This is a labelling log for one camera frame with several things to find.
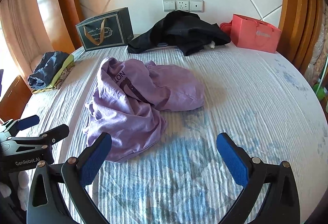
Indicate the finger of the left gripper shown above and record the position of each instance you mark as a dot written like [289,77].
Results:
[14,126]
[46,139]

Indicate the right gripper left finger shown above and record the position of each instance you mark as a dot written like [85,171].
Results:
[46,203]

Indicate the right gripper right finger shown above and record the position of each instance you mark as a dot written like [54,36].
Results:
[281,203]

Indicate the purple printed t-shirt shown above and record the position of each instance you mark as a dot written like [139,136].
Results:
[128,99]

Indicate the left white gloved hand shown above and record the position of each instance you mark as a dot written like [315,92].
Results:
[22,189]

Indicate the folded navy garment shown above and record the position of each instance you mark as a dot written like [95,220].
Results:
[51,63]

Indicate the folded patterned brown garment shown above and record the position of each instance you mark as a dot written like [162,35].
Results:
[63,76]

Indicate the folded lime green garment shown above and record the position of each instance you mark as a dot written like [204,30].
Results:
[60,72]

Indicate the white blue floral bedsheet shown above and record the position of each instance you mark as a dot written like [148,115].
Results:
[259,99]

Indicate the dark green gift bag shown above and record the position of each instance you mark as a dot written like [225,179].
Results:
[106,30]

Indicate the pink paper bag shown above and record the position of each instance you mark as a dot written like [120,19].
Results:
[250,33]

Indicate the black garment pile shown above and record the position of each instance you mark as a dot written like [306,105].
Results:
[182,29]

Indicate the white wall socket panel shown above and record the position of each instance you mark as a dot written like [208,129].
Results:
[194,6]

